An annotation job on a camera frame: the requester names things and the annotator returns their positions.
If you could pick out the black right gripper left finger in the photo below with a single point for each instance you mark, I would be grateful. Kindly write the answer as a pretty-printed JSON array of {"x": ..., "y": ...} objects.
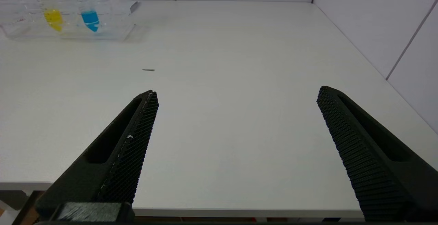
[{"x": 113, "y": 163}]

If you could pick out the small dark speck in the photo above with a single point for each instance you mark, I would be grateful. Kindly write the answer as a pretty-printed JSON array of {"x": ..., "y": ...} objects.
[{"x": 148, "y": 70}]

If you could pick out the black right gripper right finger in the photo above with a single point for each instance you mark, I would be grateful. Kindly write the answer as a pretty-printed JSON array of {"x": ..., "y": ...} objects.
[{"x": 376, "y": 156}]

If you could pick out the test tube with yellow pigment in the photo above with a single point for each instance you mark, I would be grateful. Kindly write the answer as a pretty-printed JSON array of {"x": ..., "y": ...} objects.
[{"x": 53, "y": 17}]

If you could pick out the clear plastic test tube rack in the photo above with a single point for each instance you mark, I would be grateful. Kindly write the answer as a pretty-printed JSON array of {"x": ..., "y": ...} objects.
[{"x": 113, "y": 29}]

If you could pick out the test tube with blue pigment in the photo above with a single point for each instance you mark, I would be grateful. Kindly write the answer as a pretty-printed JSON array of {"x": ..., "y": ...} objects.
[{"x": 90, "y": 19}]

